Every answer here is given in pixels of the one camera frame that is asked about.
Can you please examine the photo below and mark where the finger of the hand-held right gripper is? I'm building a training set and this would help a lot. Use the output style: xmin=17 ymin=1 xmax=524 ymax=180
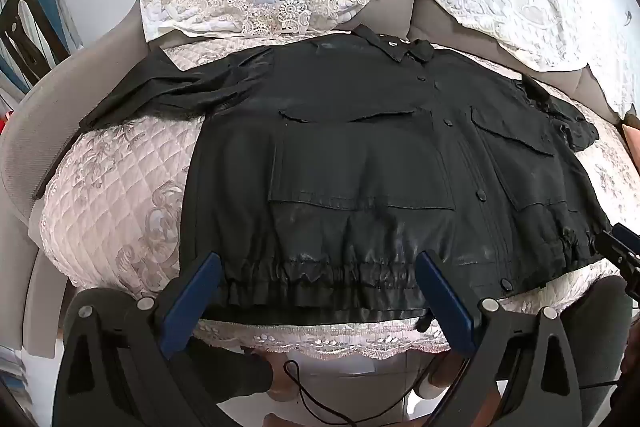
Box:
xmin=594 ymin=222 xmax=640 ymax=303

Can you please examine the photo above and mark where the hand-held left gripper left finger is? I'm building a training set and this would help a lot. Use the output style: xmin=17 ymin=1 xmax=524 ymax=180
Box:
xmin=52 ymin=251 xmax=223 ymax=427

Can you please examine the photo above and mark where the black chair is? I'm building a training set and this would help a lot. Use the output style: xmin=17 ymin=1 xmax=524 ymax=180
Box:
xmin=0 ymin=0 xmax=71 ymax=88

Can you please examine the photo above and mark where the black cable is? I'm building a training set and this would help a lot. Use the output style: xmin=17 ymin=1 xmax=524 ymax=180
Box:
xmin=282 ymin=347 xmax=441 ymax=427

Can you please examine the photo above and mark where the black leather jacket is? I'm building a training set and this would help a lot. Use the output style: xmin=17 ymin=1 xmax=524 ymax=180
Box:
xmin=32 ymin=24 xmax=613 ymax=325

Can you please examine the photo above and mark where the pink quilted sofa cover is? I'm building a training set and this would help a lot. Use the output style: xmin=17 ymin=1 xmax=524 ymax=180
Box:
xmin=40 ymin=42 xmax=640 ymax=363

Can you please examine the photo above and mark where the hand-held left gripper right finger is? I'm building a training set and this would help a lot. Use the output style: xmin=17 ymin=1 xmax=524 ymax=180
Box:
xmin=416 ymin=250 xmax=584 ymax=427

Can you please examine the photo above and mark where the pink pillow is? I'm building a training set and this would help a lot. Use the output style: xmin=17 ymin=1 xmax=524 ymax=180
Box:
xmin=621 ymin=111 xmax=640 ymax=144

